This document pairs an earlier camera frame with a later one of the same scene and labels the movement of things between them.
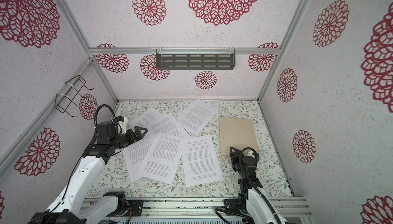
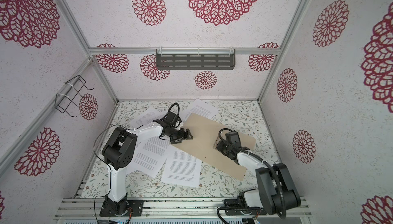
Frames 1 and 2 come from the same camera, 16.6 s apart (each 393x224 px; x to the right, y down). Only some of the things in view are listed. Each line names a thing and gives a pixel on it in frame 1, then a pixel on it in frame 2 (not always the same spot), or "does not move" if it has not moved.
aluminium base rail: x=189 y=208 does not move
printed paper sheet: x=146 y=118 does not move
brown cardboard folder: x=237 y=133 to x=204 y=131
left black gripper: x=135 y=138 to x=181 y=136
